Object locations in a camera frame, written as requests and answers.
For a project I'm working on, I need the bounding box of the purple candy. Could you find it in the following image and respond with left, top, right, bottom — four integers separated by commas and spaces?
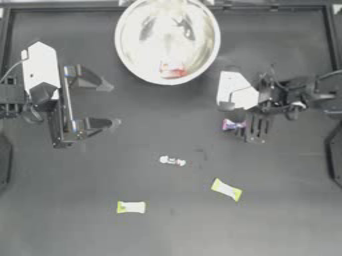
221, 118, 247, 132

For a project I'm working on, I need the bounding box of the green white candy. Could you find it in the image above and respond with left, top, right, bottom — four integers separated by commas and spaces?
210, 177, 245, 203
117, 200, 147, 215

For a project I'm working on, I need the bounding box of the white black red twist candy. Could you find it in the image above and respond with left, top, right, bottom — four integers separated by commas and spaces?
159, 154, 189, 167

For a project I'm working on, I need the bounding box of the steel bowl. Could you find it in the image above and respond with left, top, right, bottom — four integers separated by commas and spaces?
114, 0, 222, 86

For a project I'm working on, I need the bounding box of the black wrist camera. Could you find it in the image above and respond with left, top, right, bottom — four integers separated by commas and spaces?
27, 81, 60, 107

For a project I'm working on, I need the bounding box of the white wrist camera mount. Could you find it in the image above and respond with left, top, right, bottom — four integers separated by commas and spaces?
215, 70, 261, 112
20, 41, 63, 101

